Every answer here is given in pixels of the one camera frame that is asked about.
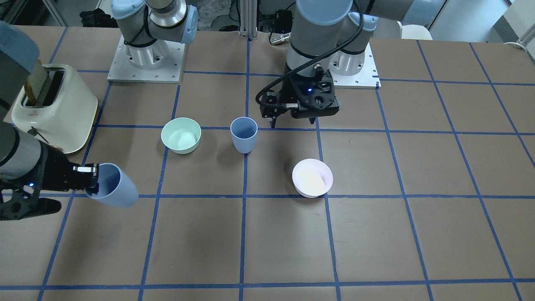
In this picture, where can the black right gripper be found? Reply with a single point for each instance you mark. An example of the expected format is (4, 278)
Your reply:
(55, 169)

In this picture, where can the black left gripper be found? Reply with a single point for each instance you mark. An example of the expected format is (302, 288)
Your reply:
(268, 109)

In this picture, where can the blue cup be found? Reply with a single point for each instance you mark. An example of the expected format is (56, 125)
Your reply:
(244, 134)
(116, 189)

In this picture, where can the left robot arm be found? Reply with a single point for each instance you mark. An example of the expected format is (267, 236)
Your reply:
(328, 41)

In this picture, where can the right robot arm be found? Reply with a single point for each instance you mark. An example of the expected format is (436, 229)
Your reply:
(141, 23)

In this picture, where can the pink bowl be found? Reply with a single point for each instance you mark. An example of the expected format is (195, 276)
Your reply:
(312, 178)

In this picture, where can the cream white toaster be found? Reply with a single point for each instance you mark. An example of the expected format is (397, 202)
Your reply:
(63, 115)

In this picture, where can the mint green bowl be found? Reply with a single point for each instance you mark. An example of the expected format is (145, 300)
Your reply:
(181, 135)

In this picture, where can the toast slice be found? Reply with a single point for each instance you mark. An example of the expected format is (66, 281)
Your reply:
(35, 82)

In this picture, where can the white chair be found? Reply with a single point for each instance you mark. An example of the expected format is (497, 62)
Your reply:
(394, 29)

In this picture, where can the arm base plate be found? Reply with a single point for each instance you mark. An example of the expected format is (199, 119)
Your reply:
(355, 71)
(161, 62)

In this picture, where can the aluminium frame post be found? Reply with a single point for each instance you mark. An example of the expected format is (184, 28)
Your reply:
(248, 14)

